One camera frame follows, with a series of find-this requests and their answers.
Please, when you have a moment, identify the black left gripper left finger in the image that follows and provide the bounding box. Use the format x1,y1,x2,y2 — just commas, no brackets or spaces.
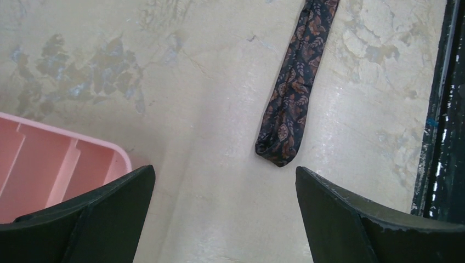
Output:
1,165,156,263

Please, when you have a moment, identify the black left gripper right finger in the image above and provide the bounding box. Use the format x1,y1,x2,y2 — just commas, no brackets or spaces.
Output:
295,167,464,262

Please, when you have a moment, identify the brown patterned necktie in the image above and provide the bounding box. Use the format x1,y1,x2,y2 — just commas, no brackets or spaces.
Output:
254,0,339,167

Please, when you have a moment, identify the pink compartment tray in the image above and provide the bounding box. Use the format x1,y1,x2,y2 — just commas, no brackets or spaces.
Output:
1,113,132,224

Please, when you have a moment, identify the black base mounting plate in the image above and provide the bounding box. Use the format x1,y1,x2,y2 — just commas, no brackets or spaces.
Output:
411,1,464,224

